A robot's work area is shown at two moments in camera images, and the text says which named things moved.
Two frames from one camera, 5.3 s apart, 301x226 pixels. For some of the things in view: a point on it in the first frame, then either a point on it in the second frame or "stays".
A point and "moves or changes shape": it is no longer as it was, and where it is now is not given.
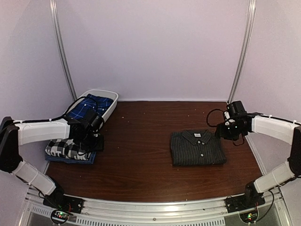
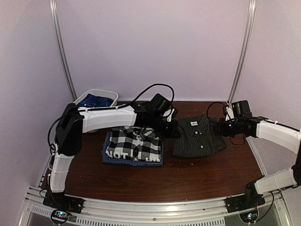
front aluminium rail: [100, 212] stays
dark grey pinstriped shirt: [197, 148] moves or changes shape
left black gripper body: [90, 144] to [164, 130]
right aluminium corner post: [251, 11] stays
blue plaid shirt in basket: [101, 104] stays
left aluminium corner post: [57, 33] stays
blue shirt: [72, 161] to [106, 158]
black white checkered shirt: [66, 148] to [135, 143]
